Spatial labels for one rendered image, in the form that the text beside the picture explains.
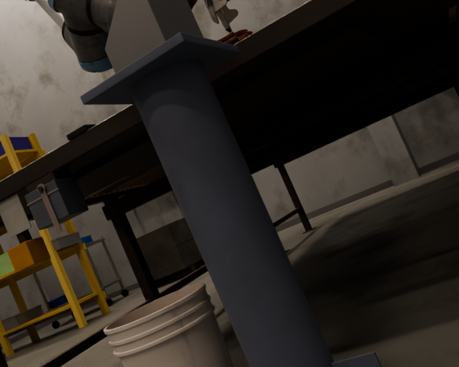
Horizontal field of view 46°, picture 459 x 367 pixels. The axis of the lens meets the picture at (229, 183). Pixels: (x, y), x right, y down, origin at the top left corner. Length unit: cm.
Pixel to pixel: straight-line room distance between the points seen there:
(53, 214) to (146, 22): 79
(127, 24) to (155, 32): 7
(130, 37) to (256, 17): 625
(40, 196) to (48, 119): 751
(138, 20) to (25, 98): 846
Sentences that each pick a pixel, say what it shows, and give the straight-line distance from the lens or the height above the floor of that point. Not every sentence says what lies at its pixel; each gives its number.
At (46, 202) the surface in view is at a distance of 175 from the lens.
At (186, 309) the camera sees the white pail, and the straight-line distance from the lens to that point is 141.
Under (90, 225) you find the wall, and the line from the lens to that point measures 896.
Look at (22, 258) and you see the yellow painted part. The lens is 186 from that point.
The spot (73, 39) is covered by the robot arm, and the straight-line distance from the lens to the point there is 139.
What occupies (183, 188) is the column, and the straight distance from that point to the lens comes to 111.
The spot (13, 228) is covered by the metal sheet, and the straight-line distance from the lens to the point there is 190.
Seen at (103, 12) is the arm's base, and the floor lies 102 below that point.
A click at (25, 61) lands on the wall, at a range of 957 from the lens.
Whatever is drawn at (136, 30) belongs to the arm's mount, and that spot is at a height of 94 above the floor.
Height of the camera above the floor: 53
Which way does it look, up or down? 3 degrees up
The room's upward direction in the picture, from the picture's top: 24 degrees counter-clockwise
